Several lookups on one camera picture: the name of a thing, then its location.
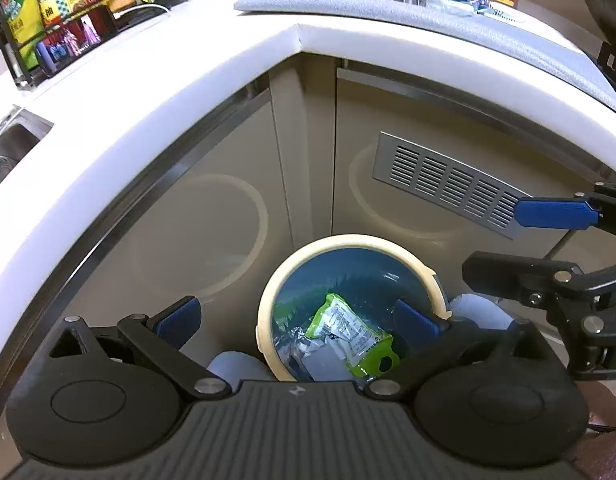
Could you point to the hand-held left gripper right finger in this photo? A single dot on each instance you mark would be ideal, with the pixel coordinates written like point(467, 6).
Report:
point(415, 322)

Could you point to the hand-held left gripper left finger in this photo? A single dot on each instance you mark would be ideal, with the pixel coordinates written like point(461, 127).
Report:
point(180, 321)

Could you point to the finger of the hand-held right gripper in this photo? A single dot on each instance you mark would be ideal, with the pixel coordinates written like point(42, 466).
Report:
point(553, 214)
point(513, 275)

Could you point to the green snack packet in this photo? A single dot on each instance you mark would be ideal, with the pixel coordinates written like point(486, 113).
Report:
point(348, 330)

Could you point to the cream waste bin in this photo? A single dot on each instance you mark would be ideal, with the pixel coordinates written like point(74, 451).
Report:
point(268, 310)

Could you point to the clear silver wrapper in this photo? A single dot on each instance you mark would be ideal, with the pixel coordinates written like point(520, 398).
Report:
point(300, 347)

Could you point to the blue bin liner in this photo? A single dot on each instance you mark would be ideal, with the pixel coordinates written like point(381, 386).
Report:
point(348, 275)

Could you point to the person's leg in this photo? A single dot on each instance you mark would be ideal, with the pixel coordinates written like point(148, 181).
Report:
point(603, 445)

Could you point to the grey metal vent grille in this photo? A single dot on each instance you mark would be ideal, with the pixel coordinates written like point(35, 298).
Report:
point(438, 175)

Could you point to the grey mat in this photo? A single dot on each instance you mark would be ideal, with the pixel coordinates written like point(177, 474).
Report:
point(538, 45)

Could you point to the steel sink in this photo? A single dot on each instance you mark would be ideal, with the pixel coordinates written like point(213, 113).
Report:
point(18, 135)

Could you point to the black smartphone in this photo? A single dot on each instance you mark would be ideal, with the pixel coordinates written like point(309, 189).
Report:
point(78, 40)

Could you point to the black metal rack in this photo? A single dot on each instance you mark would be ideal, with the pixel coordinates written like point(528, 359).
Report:
point(8, 67)

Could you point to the yellow cap green bottle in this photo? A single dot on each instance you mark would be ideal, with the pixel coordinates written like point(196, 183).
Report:
point(18, 10)

